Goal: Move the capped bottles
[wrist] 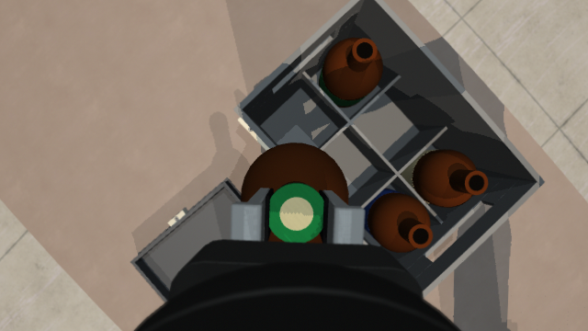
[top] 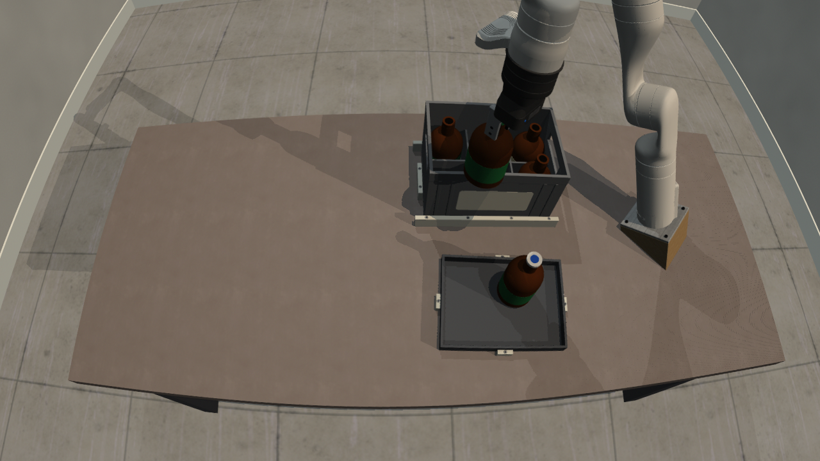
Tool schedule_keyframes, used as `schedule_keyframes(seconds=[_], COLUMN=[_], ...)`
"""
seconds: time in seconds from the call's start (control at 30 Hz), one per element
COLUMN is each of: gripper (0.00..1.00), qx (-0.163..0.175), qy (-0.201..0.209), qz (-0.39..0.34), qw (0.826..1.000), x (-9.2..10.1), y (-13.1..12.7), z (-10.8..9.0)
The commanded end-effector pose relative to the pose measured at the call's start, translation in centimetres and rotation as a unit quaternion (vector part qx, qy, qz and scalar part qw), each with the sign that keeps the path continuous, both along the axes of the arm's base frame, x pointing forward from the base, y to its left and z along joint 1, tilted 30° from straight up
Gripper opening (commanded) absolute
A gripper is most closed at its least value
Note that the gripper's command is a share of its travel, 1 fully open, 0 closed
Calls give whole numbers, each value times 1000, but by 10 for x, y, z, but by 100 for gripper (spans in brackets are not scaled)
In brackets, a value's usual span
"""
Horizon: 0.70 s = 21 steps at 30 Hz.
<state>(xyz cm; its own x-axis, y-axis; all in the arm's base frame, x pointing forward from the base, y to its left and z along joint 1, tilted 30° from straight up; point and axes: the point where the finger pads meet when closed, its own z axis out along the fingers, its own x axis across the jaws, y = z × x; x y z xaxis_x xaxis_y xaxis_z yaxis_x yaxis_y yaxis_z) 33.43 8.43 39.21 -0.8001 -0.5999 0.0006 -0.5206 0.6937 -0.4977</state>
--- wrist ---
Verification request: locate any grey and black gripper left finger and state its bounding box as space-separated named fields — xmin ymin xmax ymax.
xmin=231 ymin=188 xmax=274 ymax=241

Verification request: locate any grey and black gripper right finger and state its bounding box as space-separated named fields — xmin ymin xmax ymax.
xmin=319 ymin=190 xmax=365 ymax=245

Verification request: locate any grey square tray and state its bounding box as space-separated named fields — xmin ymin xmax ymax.
xmin=130 ymin=181 xmax=241 ymax=302

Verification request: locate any grey bottle crate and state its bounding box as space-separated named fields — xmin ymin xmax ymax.
xmin=233 ymin=0 xmax=544 ymax=296

